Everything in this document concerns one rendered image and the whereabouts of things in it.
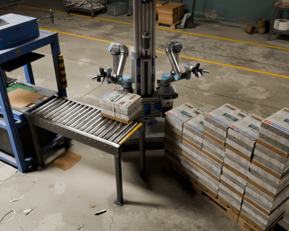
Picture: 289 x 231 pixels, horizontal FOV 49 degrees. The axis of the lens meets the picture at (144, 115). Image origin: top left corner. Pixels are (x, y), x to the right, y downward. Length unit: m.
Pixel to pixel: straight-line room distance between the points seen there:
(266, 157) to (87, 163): 2.31
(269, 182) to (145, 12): 2.30
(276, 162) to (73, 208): 2.18
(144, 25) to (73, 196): 2.18
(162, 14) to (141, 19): 5.71
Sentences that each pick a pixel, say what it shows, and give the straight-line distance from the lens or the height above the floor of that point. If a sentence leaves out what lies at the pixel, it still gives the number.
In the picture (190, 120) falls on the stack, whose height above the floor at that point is 0.83.
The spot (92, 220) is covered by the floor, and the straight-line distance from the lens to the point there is 3.59.
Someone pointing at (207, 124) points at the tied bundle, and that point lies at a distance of 3.24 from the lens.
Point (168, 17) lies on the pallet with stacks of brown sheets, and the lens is 9.52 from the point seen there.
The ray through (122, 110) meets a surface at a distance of 3.42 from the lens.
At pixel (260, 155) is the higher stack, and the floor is 0.97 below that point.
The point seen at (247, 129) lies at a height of 1.07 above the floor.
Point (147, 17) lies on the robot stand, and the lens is 3.91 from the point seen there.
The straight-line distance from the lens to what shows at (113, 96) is 3.57.
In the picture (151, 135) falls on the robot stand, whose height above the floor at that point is 0.23.
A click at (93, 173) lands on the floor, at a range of 4.11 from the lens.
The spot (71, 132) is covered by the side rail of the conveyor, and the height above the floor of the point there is 0.78.
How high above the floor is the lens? 2.73
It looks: 32 degrees down
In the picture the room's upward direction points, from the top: straight up
